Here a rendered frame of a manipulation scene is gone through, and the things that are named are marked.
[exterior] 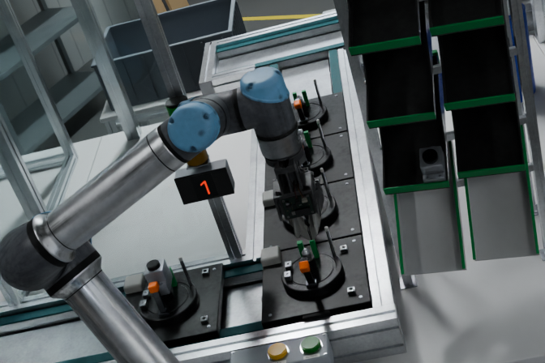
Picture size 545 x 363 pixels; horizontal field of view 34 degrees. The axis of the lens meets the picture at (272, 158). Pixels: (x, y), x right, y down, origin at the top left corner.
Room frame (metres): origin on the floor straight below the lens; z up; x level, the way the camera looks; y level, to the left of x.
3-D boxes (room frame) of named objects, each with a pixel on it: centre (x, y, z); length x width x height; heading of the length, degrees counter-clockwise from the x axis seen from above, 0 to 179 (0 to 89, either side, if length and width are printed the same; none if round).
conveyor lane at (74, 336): (1.68, 0.28, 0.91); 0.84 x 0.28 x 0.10; 81
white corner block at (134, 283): (1.77, 0.41, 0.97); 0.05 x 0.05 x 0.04; 81
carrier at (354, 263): (1.60, -0.01, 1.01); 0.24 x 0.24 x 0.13; 81
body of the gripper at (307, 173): (1.37, -0.02, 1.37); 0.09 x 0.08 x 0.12; 171
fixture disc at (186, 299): (1.66, 0.33, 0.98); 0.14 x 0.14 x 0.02
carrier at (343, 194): (1.84, -0.05, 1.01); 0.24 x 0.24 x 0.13; 81
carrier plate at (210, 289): (1.66, 0.33, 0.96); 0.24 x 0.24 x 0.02; 81
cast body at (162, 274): (1.67, 0.32, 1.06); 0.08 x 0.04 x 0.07; 171
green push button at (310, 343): (1.40, 0.04, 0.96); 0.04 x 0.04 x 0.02
